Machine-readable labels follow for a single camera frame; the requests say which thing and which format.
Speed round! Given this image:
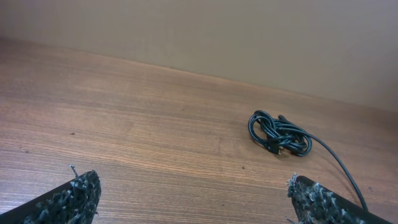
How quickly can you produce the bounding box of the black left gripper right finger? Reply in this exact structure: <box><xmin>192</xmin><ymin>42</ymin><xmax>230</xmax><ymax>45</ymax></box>
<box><xmin>287</xmin><ymin>174</ymin><xmax>391</xmax><ymax>224</ymax></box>

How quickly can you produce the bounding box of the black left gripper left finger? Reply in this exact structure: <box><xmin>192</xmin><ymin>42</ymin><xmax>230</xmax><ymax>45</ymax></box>
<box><xmin>1</xmin><ymin>170</ymin><xmax>101</xmax><ymax>224</ymax></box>

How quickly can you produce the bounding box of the black cable bundle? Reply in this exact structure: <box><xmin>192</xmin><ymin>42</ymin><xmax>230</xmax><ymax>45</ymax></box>
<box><xmin>248</xmin><ymin>110</ymin><xmax>369</xmax><ymax>211</ymax></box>

